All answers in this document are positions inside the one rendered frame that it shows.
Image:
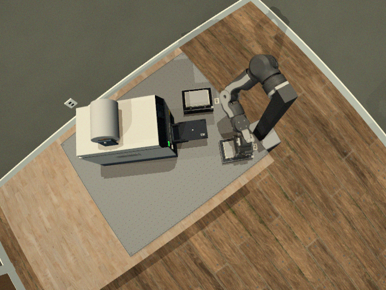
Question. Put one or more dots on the grey cylinder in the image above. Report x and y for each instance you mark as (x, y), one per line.
(104, 120)

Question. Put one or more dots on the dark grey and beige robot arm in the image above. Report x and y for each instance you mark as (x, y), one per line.
(262, 68)

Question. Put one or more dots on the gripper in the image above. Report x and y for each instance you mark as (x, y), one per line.
(239, 150)

